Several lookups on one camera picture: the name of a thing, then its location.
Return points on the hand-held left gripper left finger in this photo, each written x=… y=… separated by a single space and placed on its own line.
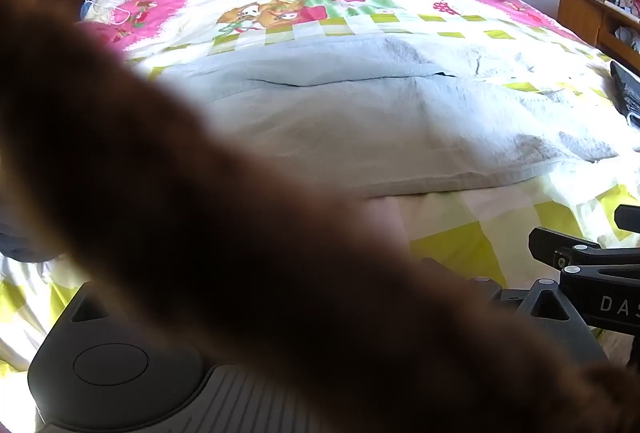
x=92 y=300

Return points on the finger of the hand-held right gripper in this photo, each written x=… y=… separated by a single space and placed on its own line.
x=630 y=218
x=600 y=293

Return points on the wooden bedside shelf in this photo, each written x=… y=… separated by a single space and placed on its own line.
x=580 y=13

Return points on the dark jeans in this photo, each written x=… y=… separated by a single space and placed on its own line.
x=627 y=88

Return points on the printed checkered quilt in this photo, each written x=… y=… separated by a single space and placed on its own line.
x=360 y=15

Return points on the pink plush toy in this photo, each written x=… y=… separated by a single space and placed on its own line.
x=632 y=3

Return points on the dark blue cloth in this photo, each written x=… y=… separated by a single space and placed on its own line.
x=25 y=243

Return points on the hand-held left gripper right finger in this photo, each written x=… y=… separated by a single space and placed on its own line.
x=575 y=330

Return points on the white crumpled cloth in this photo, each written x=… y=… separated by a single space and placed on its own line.
x=629 y=38

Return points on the brown fuzzy cloth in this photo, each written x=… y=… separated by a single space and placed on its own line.
x=225 y=238

